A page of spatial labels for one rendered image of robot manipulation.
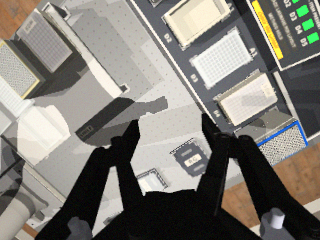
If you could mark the dark grey rectangular nest with label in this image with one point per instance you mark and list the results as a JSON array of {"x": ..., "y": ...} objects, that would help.
[{"x": 191, "y": 158}]

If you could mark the clear plastic lid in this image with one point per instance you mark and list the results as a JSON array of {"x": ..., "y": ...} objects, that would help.
[
  {"x": 17, "y": 74},
  {"x": 7, "y": 120},
  {"x": 41, "y": 126}
]

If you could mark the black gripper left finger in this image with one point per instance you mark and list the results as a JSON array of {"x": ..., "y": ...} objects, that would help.
[{"x": 76, "y": 219}]

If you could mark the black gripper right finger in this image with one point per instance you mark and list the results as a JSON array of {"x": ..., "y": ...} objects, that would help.
[{"x": 281, "y": 216}]

